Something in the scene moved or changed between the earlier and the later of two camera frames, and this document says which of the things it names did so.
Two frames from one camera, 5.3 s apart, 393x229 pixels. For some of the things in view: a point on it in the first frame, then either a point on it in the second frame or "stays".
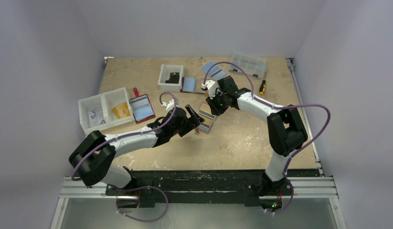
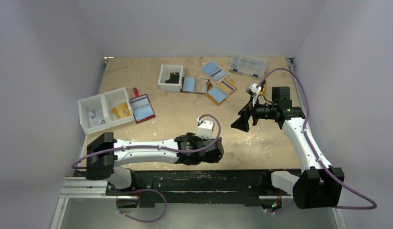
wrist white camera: (211, 86) to (254, 89)
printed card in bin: (96, 117) stays
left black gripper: (197, 119) to (214, 160)
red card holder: (141, 107) stays
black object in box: (174, 78) stays
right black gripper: (214, 103) to (253, 113)
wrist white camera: (169, 105) to (205, 130)
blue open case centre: (192, 85) stays
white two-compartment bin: (105, 110) stays
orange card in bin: (122, 110) stays
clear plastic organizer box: (254, 66) stays
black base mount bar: (250, 186) stays
